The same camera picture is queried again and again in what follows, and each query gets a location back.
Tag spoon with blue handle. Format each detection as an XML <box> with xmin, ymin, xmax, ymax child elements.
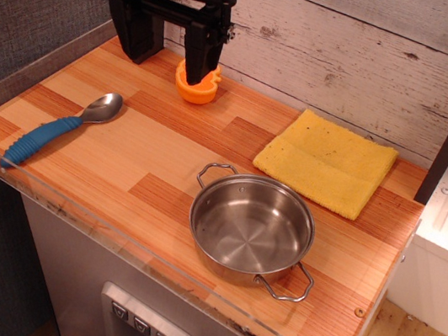
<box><xmin>0</xmin><ymin>93</ymin><xmax>124</xmax><ymax>168</ymax></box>

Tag grey toy fridge cabinet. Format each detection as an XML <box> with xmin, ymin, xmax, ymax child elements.
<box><xmin>23</xmin><ymin>198</ymin><xmax>240</xmax><ymax>336</ymax></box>

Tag silver dispenser panel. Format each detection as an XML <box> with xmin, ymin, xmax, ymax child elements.
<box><xmin>101</xmin><ymin>282</ymin><xmax>190</xmax><ymax>336</ymax></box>

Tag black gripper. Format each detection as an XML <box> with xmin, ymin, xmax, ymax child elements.
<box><xmin>108</xmin><ymin>0</ymin><xmax>237</xmax><ymax>86</ymax></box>

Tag orange toy orange half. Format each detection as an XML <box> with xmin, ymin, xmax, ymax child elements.
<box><xmin>175</xmin><ymin>59</ymin><xmax>222</xmax><ymax>105</ymax></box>

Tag yellow folded cloth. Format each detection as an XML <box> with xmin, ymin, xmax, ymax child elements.
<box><xmin>252</xmin><ymin>109</ymin><xmax>398</xmax><ymax>221</ymax></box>

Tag clear acrylic front guard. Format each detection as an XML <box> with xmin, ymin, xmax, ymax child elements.
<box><xmin>0</xmin><ymin>132</ymin><xmax>379</xmax><ymax>336</ymax></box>

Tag stainless steel pot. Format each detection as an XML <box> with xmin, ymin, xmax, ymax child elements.
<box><xmin>189</xmin><ymin>163</ymin><xmax>316</xmax><ymax>303</ymax></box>

